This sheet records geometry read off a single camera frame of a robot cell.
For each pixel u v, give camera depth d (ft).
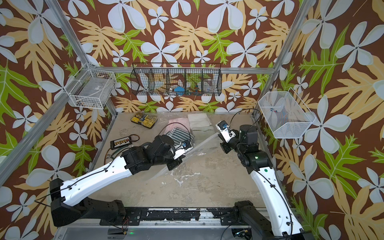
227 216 2.41
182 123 1.64
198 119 3.69
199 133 3.44
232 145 1.99
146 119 3.66
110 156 3.14
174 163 1.98
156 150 1.64
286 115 2.74
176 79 3.19
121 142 3.33
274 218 1.27
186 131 3.27
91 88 2.82
